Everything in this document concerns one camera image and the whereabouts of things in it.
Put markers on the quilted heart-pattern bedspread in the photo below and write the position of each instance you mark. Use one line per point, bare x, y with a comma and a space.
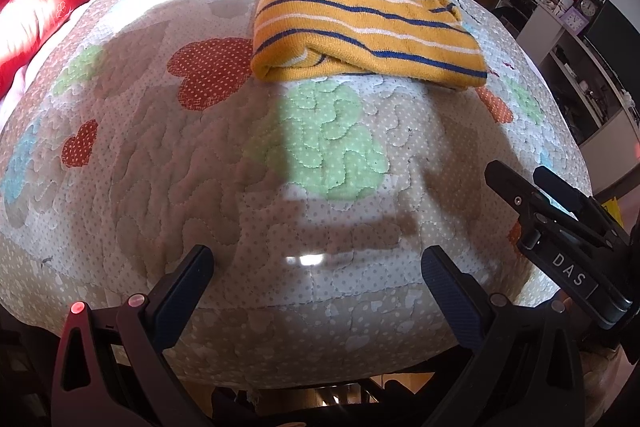
137, 133

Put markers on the yellow striped knit sweater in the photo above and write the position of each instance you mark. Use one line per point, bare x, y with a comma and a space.
418, 39

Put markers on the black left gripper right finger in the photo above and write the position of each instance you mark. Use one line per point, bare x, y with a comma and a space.
522, 370

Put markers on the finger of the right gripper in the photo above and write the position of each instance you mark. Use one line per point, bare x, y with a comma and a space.
510, 186
565, 191

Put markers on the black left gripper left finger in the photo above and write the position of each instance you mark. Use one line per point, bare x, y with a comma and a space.
110, 369

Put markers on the small desk clock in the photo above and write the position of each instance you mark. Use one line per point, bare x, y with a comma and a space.
588, 8

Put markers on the black monitor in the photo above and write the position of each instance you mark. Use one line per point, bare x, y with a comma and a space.
617, 42

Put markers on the white shelf desk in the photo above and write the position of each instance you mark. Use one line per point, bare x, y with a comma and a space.
583, 86

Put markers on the purple alarm clock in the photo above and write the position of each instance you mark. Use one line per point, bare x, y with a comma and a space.
574, 20

